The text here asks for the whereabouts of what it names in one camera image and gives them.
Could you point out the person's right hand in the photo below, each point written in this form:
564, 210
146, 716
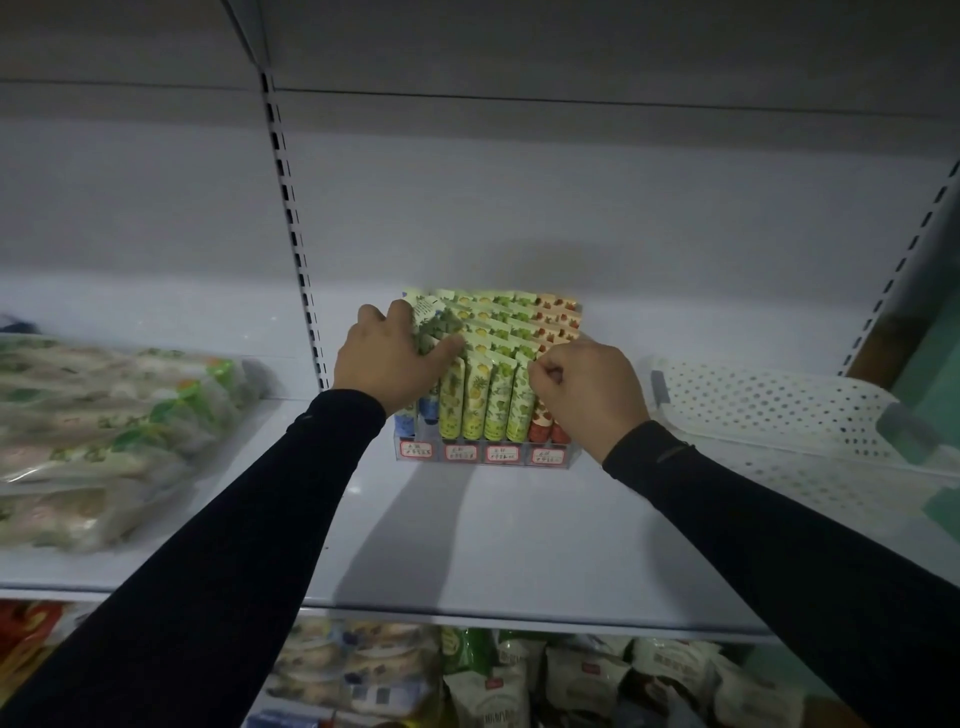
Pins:
592, 397

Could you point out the group of white green pouches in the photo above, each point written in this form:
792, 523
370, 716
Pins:
600, 679

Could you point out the white store shelf unit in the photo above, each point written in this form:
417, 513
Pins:
600, 202

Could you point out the pile of white sweet bags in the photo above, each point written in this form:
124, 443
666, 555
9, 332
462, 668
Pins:
352, 664

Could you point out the white perforated basket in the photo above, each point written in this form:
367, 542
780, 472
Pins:
787, 405

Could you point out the clear bag of green sweets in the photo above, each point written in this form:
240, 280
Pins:
105, 442

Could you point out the heap of assorted snack packets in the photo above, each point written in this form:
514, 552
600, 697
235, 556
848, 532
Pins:
34, 645

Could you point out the clear acrylic display rack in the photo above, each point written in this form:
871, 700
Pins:
574, 454

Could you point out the row of cream tubes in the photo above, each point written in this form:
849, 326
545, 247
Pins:
525, 307

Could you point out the person's left hand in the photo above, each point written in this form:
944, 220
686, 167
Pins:
382, 360

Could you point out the blue yellow snack packet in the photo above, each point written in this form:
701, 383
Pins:
285, 720

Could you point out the person's right forearm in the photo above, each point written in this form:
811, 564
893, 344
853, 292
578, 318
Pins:
787, 570

